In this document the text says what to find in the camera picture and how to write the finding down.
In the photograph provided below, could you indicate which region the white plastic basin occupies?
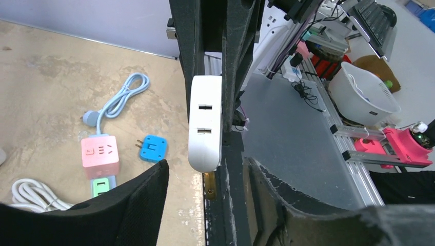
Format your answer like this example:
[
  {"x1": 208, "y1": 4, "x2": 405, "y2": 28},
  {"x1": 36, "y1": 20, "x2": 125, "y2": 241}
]
[{"x1": 328, "y1": 62, "x2": 401, "y2": 126}]

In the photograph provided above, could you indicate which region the black keyboard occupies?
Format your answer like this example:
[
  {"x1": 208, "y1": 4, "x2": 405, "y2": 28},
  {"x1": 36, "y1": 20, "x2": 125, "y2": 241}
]
[{"x1": 347, "y1": 1, "x2": 397, "y2": 61}]

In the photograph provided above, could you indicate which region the white power strip cable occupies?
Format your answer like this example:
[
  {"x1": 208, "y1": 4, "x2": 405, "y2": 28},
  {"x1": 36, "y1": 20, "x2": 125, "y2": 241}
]
[{"x1": 8, "y1": 178, "x2": 74, "y2": 214}]

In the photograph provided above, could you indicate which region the white plug adapter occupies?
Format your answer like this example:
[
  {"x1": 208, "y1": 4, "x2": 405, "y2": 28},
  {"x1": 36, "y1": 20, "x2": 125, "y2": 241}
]
[{"x1": 188, "y1": 75, "x2": 223, "y2": 200}]

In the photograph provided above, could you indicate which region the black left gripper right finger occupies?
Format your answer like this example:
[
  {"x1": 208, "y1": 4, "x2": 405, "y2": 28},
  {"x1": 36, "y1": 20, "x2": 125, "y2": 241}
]
[{"x1": 243, "y1": 158, "x2": 434, "y2": 245}]

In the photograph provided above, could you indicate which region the light blue power strip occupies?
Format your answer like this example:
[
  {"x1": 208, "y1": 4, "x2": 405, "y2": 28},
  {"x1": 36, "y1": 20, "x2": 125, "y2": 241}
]
[{"x1": 90, "y1": 175, "x2": 117, "y2": 198}]

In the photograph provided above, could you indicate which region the green plug adapter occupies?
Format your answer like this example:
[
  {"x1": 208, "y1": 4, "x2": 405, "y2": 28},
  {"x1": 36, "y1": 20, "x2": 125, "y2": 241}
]
[{"x1": 91, "y1": 177, "x2": 110, "y2": 198}]

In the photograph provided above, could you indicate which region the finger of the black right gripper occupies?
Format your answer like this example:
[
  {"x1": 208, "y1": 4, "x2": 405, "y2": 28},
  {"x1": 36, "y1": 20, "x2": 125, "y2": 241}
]
[
  {"x1": 222, "y1": 1, "x2": 265, "y2": 132},
  {"x1": 169, "y1": 0, "x2": 205, "y2": 119}
]

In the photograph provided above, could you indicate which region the pink 3D printed fixture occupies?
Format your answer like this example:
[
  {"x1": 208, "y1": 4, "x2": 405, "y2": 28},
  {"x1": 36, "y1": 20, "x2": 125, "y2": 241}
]
[{"x1": 354, "y1": 124, "x2": 434, "y2": 168}]

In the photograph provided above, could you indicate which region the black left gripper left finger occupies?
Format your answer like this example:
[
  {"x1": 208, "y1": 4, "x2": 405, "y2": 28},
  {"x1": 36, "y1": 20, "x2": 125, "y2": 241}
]
[{"x1": 1, "y1": 160, "x2": 169, "y2": 245}]

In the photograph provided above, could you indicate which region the aluminium rail right table edge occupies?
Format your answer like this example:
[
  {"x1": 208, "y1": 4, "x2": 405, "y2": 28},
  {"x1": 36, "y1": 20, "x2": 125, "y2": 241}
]
[{"x1": 166, "y1": 18, "x2": 177, "y2": 39}]

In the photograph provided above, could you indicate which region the pink cube adapter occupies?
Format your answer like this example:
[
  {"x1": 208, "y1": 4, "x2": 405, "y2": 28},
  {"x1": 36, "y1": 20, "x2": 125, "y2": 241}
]
[{"x1": 81, "y1": 134, "x2": 120, "y2": 179}]

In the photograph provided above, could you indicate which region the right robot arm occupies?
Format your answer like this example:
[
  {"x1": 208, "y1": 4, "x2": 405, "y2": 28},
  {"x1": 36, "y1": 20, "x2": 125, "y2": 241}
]
[{"x1": 169, "y1": 1, "x2": 289, "y2": 133}]

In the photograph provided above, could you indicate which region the light blue power cable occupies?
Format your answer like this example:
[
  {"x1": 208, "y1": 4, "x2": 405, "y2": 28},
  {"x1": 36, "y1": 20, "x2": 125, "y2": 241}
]
[{"x1": 82, "y1": 72, "x2": 151, "y2": 136}]

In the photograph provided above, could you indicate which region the blue plug adapter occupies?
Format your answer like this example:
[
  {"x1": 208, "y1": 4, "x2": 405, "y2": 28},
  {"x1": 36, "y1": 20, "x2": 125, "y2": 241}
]
[{"x1": 135, "y1": 135, "x2": 168, "y2": 163}]

